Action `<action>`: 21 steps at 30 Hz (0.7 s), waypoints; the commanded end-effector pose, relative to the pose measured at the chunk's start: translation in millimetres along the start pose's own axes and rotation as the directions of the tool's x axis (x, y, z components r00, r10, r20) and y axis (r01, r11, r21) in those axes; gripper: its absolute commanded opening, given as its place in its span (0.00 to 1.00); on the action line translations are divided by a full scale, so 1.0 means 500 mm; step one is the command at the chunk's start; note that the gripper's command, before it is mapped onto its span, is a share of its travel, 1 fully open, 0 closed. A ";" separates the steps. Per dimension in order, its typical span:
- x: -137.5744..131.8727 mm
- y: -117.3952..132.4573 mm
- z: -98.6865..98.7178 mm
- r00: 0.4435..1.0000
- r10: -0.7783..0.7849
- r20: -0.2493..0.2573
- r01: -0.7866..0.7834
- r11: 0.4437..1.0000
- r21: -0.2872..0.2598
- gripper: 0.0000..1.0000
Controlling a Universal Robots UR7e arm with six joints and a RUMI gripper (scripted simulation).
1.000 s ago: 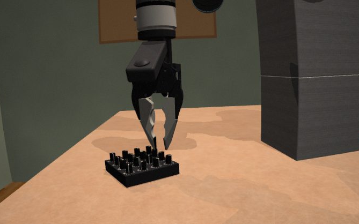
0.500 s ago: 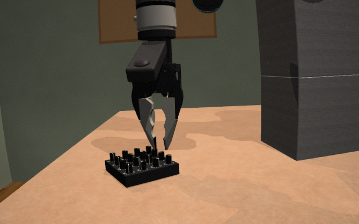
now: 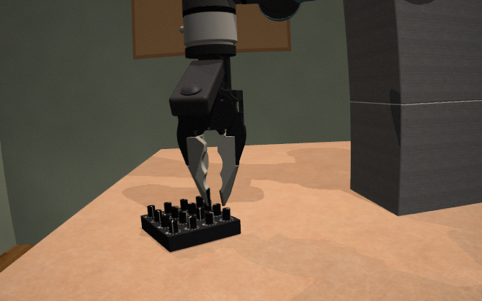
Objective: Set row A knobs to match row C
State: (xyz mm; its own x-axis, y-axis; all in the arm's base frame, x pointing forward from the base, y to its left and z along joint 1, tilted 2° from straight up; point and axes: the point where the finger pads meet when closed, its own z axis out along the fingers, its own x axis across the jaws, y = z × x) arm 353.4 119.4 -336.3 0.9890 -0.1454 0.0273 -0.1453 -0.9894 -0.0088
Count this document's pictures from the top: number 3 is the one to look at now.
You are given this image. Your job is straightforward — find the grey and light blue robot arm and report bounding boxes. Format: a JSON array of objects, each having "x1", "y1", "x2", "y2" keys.
[{"x1": 169, "y1": 0, "x2": 315, "y2": 116}]

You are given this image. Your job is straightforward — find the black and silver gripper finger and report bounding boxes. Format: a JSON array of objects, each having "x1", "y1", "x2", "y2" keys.
[
  {"x1": 177, "y1": 117, "x2": 210, "y2": 206},
  {"x1": 218, "y1": 112, "x2": 246, "y2": 206}
]

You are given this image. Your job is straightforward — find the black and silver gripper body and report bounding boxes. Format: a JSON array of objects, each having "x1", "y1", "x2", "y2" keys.
[{"x1": 183, "y1": 44, "x2": 244, "y2": 135}]

